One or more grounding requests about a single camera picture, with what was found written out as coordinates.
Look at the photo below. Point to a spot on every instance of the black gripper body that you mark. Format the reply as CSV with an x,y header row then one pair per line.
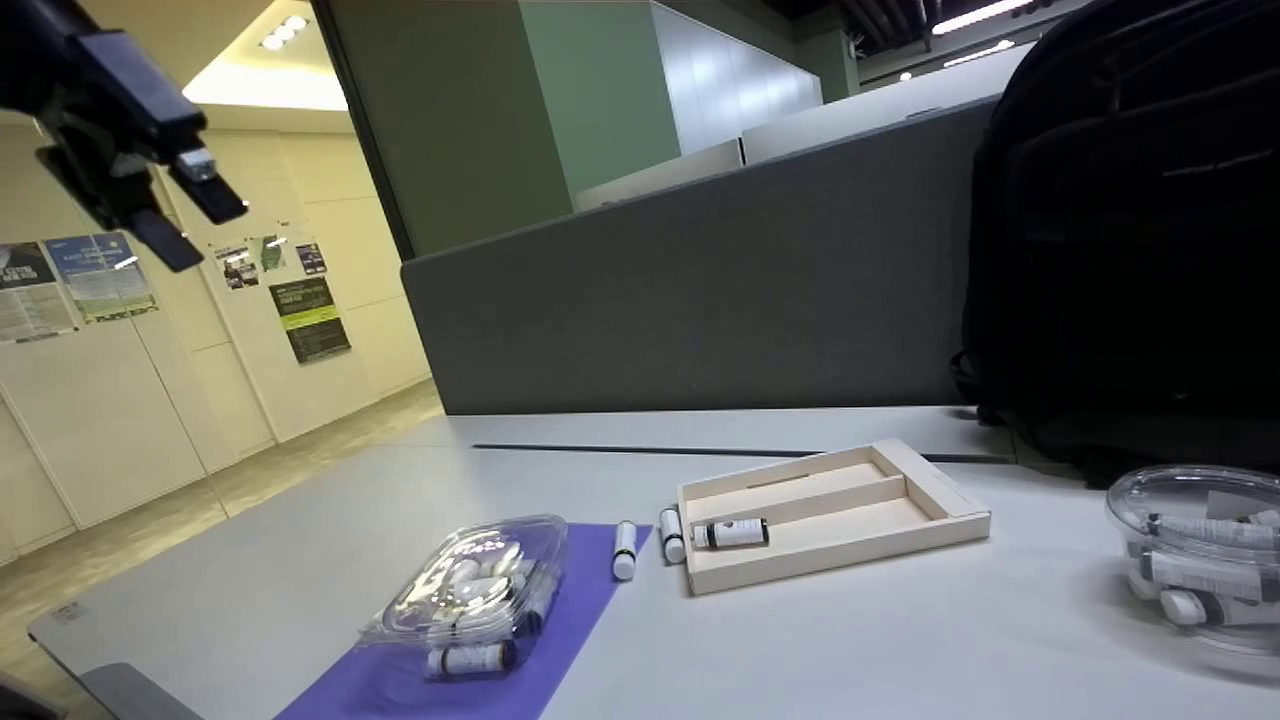
x,y
40,60

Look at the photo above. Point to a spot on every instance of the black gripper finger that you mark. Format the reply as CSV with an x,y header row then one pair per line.
x,y
205,196
120,205

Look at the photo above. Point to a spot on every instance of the small white bottle black cap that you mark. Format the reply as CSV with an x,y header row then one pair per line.
x,y
624,550
1200,575
470,658
1200,608
672,535
1215,530
732,533

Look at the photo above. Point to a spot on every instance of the purple placemat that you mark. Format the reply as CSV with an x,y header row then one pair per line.
x,y
480,660

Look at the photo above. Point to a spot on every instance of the light wooden tray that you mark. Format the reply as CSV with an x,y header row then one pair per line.
x,y
830,515

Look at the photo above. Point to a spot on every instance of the round ceiling lights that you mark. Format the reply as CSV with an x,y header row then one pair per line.
x,y
284,32

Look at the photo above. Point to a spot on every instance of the clear plastic clamshell container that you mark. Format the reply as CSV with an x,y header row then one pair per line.
x,y
470,590

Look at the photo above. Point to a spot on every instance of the heap of small white bottles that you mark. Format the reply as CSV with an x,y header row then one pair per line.
x,y
490,580

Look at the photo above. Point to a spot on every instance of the grey desk partition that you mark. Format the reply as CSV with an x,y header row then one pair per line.
x,y
700,300

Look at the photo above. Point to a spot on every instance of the white partition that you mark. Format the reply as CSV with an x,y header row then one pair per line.
x,y
860,115

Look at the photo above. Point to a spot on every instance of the long ceiling light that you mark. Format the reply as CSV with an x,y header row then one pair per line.
x,y
975,15

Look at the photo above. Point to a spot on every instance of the black backpack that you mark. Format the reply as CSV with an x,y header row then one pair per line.
x,y
1130,250

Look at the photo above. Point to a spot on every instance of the clear round plastic bowl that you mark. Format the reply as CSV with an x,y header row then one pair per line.
x,y
1195,560

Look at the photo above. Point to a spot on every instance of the row of wall posters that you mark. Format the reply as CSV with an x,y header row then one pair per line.
x,y
90,275

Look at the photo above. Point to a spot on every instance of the small wall poster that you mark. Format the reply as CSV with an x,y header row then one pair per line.
x,y
237,268
273,253
311,258

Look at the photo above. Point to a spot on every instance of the dark green wall poster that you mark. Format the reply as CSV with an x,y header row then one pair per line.
x,y
310,320

